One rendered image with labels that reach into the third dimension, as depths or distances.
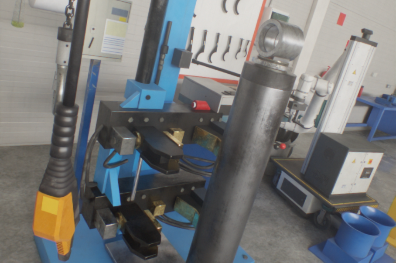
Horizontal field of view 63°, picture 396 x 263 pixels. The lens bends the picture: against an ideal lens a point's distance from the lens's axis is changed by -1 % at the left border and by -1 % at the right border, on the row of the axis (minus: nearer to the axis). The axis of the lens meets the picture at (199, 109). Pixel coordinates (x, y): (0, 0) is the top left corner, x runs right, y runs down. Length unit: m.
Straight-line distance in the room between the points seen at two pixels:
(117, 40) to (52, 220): 1.55
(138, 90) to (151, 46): 0.24
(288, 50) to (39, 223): 0.97
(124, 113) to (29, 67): 1.84
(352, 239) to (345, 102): 1.35
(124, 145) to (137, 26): 2.21
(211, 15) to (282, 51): 2.81
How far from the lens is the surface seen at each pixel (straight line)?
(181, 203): 2.04
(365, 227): 3.14
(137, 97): 1.66
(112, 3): 2.14
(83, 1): 0.65
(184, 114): 1.79
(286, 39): 1.25
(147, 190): 1.91
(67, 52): 0.80
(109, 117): 1.59
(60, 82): 0.80
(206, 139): 1.82
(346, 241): 2.97
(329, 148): 3.25
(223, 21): 4.15
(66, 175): 0.75
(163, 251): 2.24
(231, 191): 1.38
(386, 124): 8.29
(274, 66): 1.25
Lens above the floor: 1.59
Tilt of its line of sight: 16 degrees down
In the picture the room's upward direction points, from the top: 15 degrees clockwise
